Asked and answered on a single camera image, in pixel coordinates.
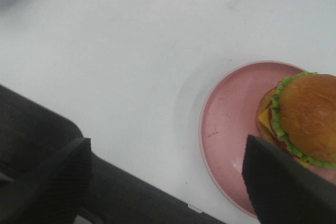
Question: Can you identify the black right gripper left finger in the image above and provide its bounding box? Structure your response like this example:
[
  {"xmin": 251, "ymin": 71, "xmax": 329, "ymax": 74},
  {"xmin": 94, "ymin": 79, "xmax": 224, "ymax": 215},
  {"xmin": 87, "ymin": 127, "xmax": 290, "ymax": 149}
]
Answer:
[{"xmin": 1, "ymin": 138, "xmax": 92, "ymax": 223}]

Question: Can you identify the pink round plate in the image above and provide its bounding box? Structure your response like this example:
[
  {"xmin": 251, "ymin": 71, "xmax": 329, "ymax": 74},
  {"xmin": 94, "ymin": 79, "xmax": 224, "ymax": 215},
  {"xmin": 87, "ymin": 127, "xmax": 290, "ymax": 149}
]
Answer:
[{"xmin": 199, "ymin": 61, "xmax": 305, "ymax": 218}]

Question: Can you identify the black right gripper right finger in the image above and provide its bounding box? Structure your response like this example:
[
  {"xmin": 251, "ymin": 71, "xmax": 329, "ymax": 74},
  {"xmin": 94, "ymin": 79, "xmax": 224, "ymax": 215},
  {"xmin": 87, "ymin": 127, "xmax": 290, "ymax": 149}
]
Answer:
[{"xmin": 242, "ymin": 135, "xmax": 335, "ymax": 223}]

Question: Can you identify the burger with lettuce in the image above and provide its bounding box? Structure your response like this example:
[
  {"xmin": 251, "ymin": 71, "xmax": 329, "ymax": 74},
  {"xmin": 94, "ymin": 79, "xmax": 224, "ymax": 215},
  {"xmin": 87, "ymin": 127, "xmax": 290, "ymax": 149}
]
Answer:
[{"xmin": 256, "ymin": 71, "xmax": 335, "ymax": 168}]

